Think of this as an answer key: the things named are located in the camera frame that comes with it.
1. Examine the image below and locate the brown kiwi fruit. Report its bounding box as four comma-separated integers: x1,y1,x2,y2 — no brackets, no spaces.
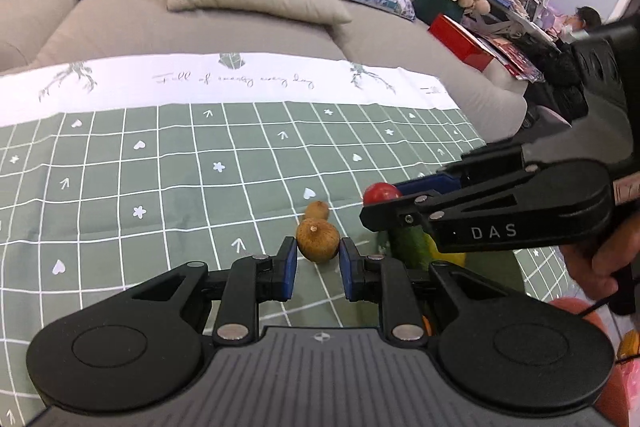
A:
305,201,331,224
296,219,342,263

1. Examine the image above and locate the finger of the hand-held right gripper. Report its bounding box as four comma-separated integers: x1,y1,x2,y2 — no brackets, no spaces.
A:
360,164,563,234
395,139,528,198

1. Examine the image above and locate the black chair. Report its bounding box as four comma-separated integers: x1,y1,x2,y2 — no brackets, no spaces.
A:
525,42,591,128

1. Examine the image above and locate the beige sofa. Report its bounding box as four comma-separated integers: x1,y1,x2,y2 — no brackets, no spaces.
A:
0,0,531,132

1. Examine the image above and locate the green checked tablecloth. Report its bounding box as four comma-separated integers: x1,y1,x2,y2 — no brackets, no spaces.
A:
0,52,591,418

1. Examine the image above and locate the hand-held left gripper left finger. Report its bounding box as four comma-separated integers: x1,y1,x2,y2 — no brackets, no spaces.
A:
127,236,299,346

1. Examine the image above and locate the red box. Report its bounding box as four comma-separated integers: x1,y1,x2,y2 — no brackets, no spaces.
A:
428,14,498,72

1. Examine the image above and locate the red cherry tomato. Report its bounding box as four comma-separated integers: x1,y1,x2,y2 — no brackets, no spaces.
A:
363,182,402,206

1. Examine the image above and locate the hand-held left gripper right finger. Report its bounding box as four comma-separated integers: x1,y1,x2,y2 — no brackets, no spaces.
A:
338,237,506,346

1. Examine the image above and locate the pile of magazines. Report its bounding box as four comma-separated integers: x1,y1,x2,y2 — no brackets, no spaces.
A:
480,34,543,82

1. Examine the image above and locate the dark green bag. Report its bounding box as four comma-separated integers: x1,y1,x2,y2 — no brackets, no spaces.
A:
412,0,466,26

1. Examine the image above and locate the person's right hand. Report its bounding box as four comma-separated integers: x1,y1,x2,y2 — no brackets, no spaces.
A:
560,214,640,304

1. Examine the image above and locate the green cucumber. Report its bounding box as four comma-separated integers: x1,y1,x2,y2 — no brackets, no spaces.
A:
387,227,433,270

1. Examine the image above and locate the green colander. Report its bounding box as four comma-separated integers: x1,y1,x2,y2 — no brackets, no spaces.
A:
375,229,526,338

